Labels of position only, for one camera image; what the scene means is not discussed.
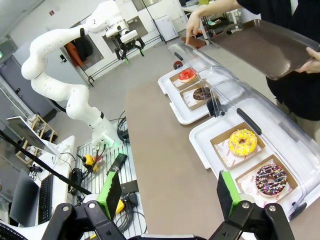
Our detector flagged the yellow sprinkled donut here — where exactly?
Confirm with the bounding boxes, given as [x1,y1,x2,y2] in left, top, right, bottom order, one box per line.
[228,129,258,157]

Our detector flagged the wooden shelf unit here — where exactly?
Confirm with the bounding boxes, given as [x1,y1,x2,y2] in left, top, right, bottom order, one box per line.
[14,113,58,166]

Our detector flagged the dark computer monitor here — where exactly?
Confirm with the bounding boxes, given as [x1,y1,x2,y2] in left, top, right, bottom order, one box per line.
[8,169,41,222]

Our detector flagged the yellow donut in paper tray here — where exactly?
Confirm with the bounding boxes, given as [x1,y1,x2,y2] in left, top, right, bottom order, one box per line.
[209,121,267,171]

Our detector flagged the white display tray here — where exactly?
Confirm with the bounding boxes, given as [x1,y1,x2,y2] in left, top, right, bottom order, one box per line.
[188,117,296,223]
[157,67,218,126]

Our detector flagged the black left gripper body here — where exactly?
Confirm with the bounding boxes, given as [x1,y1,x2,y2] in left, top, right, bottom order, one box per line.
[114,36,139,55]

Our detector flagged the white cabinet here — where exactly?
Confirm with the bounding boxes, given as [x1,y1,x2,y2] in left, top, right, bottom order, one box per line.
[153,14,180,42]

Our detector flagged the person's left hand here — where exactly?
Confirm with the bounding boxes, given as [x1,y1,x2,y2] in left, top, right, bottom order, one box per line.
[294,46,320,75]

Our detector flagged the chocolate donut with colourful sprinkles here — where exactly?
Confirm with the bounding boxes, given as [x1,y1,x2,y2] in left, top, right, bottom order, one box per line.
[255,164,288,198]

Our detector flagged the person's black-clad torso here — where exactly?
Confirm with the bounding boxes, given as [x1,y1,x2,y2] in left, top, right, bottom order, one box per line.
[236,0,320,161]

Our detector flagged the person's right hand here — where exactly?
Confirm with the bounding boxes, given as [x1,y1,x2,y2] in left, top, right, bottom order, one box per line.
[185,11,203,46]

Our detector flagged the black diagonal pole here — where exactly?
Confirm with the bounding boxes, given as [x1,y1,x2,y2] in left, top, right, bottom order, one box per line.
[0,129,92,196]

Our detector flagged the dark brown serving tray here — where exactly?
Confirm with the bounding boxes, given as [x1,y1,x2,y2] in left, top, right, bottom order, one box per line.
[208,19,320,81]

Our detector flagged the yellow emergency stop button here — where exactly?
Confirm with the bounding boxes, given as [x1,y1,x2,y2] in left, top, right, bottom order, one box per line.
[83,154,101,172]

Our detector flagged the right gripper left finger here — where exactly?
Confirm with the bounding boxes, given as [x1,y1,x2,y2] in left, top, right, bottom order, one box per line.
[41,169,141,240]

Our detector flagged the chocolate donut with fine sprinkles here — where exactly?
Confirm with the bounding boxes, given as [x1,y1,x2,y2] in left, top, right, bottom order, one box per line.
[192,86,212,102]

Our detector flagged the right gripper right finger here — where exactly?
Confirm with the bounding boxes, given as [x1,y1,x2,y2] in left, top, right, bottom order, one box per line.
[209,169,296,240]

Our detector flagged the person's right forearm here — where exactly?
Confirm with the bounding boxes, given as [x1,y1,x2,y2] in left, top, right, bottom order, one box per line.
[192,0,242,20]

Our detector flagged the red glazed donut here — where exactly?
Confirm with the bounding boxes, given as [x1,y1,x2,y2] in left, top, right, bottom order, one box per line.
[178,69,196,83]

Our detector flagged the clear display lid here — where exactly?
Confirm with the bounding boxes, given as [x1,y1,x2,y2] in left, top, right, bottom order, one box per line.
[209,79,320,218]
[167,42,241,118]

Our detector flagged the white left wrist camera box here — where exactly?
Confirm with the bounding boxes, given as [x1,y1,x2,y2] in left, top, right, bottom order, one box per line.
[119,29,138,43]

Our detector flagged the chocolate donut in paper tray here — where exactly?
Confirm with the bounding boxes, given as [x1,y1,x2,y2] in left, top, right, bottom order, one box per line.
[179,83,216,112]

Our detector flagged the cardboard tray under colourful donut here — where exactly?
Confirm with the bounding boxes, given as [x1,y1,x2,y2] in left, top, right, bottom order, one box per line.
[235,154,300,203]

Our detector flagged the black computer keyboard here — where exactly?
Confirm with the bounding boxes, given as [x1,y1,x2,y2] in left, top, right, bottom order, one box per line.
[37,173,55,225]

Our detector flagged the black power adapter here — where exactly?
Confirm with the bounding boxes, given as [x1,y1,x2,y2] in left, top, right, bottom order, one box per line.
[127,192,140,207]

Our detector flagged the black clothes rack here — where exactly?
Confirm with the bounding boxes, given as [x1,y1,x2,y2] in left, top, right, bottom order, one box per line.
[63,32,106,88]

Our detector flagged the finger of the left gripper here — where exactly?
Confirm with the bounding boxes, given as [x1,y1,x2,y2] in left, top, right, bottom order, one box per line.
[134,36,146,57]
[119,48,131,67]

